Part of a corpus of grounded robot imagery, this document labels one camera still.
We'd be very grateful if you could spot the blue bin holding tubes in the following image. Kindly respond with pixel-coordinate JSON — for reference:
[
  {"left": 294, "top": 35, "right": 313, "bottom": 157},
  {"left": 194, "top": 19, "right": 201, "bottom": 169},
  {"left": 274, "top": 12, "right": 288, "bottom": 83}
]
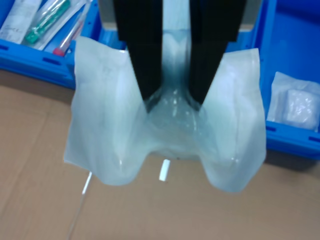
[{"left": 0, "top": 0, "right": 106, "bottom": 90}]

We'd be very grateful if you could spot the blue bin holding masks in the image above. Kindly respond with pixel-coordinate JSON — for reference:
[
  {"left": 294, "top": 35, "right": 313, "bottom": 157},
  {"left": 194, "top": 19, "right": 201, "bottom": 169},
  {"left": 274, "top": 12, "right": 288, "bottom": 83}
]
[{"left": 99, "top": 24, "right": 128, "bottom": 52}]

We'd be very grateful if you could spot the blue bin holding cotton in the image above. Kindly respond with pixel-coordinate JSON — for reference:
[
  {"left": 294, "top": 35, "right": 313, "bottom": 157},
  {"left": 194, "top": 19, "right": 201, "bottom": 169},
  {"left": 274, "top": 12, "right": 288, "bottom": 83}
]
[{"left": 249, "top": 0, "right": 320, "bottom": 161}]

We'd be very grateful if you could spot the white cotton packet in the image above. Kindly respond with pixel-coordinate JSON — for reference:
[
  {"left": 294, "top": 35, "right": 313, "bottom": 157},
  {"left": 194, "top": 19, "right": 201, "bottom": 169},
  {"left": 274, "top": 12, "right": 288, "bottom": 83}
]
[
  {"left": 63, "top": 29, "right": 267, "bottom": 194},
  {"left": 266, "top": 71, "right": 320, "bottom": 132}
]

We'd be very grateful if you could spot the white printed flat packet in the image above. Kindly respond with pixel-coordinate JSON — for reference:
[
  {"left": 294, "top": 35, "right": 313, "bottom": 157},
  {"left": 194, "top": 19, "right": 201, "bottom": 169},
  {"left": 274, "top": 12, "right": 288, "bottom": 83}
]
[{"left": 0, "top": 0, "right": 41, "bottom": 40}]

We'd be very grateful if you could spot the red-capped tube in clear bag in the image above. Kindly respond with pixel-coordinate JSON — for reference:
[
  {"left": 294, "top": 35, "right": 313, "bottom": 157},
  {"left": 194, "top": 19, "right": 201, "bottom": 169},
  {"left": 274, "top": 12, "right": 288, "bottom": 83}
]
[{"left": 52, "top": 0, "right": 95, "bottom": 56}]

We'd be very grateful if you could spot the green swab in clear bag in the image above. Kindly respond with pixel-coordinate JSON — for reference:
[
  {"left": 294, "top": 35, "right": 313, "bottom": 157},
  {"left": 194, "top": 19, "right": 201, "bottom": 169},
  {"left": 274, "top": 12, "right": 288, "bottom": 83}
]
[{"left": 21, "top": 0, "right": 73, "bottom": 51}]

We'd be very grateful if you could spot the flat white cotton packet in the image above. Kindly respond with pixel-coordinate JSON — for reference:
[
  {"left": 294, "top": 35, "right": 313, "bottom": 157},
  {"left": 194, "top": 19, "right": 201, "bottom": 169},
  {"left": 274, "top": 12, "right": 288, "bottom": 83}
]
[{"left": 266, "top": 71, "right": 320, "bottom": 132}]

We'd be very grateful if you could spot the brown cardboard sheet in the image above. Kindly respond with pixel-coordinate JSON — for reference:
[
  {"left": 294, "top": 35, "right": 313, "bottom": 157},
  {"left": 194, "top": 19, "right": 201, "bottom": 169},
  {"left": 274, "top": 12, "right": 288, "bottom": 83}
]
[
  {"left": 0, "top": 69, "right": 92, "bottom": 240},
  {"left": 67, "top": 147, "right": 320, "bottom": 240}
]

